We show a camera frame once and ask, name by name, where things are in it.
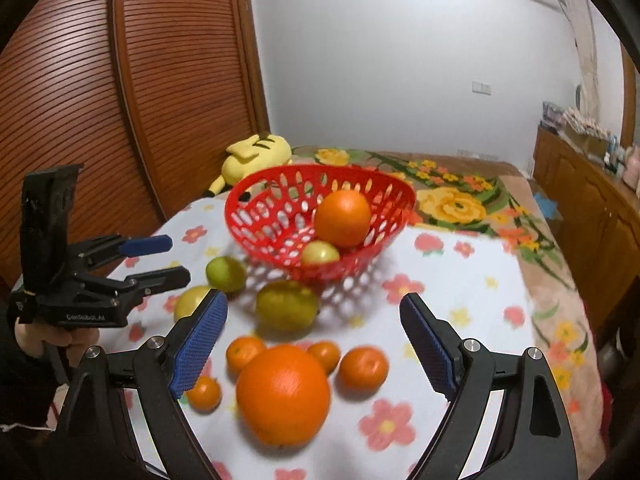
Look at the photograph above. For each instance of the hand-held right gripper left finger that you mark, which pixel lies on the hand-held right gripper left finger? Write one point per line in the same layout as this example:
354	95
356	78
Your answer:
200	345

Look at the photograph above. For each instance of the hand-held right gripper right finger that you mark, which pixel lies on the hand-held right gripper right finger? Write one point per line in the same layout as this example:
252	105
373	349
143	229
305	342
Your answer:
427	340

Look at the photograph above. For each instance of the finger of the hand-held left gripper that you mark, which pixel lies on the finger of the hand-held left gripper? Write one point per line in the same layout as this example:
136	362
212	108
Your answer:
147	245
160	280

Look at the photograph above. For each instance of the yellow pear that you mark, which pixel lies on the yellow pear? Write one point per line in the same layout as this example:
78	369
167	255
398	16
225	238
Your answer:
190	300

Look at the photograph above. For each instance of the small mandarin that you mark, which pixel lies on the small mandarin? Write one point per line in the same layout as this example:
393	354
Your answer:
205	394
245	352
325	355
363	368

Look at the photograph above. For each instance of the small green fruit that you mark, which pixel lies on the small green fruit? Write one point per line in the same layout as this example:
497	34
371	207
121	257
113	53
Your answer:
226	273

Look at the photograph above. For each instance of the yellow-green pear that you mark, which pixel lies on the yellow-green pear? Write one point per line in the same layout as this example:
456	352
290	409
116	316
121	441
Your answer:
287	305

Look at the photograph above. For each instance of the large orange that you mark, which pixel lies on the large orange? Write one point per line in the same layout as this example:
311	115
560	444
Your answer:
282	400
342	217

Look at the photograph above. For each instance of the red plastic basket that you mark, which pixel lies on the red plastic basket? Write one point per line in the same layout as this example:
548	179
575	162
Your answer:
400	205

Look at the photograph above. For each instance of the person's left forearm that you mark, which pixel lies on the person's left forearm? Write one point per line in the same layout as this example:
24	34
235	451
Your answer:
25	390

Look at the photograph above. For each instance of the person's left hand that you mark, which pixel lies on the person's left hand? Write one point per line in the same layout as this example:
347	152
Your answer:
82	340

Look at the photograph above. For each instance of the white flower-print cloth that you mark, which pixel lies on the white flower-print cloth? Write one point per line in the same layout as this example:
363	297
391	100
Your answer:
450	285

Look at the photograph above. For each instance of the yellow plush toy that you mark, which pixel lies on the yellow plush toy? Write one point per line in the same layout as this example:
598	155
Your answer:
250	157

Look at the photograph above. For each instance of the small yellow-green fruit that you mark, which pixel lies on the small yellow-green fruit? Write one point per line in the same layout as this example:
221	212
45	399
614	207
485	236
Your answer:
320	254

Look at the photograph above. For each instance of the wooden louvred wardrobe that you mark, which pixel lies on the wooden louvred wardrobe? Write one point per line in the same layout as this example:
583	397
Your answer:
175	85

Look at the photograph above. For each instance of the blue cloth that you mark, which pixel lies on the blue cloth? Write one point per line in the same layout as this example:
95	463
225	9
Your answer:
545	206

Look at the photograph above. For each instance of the wooden cabinet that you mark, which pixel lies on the wooden cabinet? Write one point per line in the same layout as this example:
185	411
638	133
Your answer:
575	195

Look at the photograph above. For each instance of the pile of folded cloths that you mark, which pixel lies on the pile of folded cloths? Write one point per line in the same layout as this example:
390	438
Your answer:
580	122

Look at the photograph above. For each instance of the pink kettle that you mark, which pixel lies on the pink kettle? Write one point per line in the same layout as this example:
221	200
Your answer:
632	167

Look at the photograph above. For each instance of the white curtain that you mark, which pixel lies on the white curtain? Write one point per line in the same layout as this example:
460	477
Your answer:
585	60

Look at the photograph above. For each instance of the white wall switch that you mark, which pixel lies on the white wall switch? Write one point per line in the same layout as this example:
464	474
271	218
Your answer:
481	87

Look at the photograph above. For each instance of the wooden window frame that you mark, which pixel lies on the wooden window frame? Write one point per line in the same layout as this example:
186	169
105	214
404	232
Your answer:
629	95

